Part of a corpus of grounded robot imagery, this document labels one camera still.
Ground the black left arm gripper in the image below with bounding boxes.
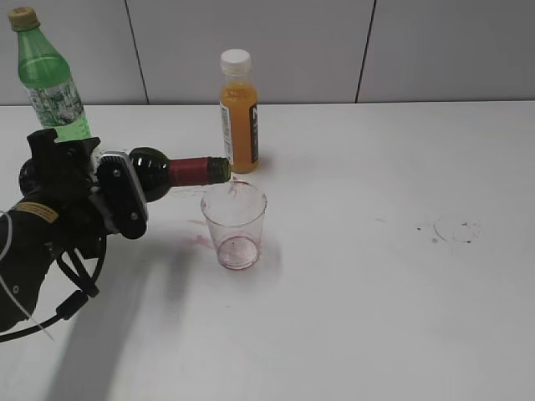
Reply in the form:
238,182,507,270
18,129,148,259

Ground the dark red wine bottle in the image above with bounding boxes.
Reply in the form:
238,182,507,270
129,147,232,203

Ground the transparent plastic cup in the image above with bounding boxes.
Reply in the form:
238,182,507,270
201,180,268,271

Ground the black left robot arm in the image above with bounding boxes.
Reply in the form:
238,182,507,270
1,129,148,343

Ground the green plastic soda bottle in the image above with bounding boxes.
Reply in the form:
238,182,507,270
8,7,91,142

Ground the orange juice bottle white cap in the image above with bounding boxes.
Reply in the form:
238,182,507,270
220,48,259,174

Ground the black cable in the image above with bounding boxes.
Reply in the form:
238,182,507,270
0,233,108,344

